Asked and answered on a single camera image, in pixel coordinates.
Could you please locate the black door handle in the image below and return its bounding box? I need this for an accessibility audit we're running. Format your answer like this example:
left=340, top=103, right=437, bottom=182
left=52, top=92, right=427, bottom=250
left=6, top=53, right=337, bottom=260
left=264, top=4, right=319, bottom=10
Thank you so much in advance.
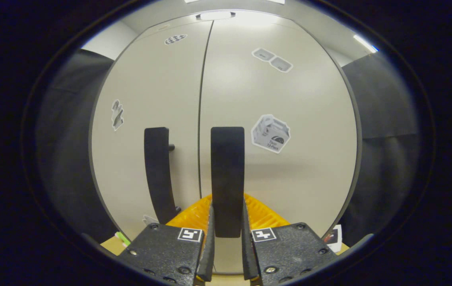
left=211, top=127, right=245, bottom=238
left=144, top=127, right=181, bottom=225

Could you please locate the beige double-door shoe cabinet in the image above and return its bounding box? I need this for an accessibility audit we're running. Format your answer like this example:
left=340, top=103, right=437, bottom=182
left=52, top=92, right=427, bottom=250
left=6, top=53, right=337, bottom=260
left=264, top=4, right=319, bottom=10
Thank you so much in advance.
left=89, top=8, right=363, bottom=275

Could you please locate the beige shoe cabinet door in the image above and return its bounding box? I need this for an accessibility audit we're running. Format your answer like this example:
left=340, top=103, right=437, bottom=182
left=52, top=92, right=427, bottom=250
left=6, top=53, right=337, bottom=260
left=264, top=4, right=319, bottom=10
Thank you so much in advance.
left=91, top=20, right=213, bottom=243
left=198, top=12, right=361, bottom=274

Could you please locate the green pink plush toy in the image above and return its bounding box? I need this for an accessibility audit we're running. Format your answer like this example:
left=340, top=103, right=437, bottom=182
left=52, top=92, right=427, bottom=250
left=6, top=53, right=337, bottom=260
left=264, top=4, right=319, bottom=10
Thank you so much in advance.
left=114, top=231, right=131, bottom=247

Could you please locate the ceiling light panel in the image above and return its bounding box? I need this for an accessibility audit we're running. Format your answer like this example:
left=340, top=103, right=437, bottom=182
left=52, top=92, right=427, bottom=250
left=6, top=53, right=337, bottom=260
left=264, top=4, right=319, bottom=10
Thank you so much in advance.
left=353, top=34, right=379, bottom=54

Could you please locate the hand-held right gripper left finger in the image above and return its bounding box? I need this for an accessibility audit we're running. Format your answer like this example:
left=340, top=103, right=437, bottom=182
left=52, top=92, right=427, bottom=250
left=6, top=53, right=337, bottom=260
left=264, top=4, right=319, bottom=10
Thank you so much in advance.
left=116, top=195, right=215, bottom=286

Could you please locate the beige cabinet drawer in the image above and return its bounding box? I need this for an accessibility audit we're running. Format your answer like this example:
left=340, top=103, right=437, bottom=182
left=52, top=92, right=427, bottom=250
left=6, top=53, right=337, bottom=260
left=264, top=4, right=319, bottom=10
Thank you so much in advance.
left=142, top=8, right=330, bottom=35

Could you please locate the printed card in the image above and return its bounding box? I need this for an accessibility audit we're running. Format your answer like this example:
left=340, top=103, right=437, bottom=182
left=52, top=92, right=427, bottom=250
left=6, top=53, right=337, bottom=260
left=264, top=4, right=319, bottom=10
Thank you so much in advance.
left=323, top=224, right=343, bottom=253

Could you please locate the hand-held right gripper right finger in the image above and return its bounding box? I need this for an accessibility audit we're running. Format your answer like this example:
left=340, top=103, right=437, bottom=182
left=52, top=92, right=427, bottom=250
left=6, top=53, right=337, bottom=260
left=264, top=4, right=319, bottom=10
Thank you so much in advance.
left=242, top=193, right=338, bottom=286

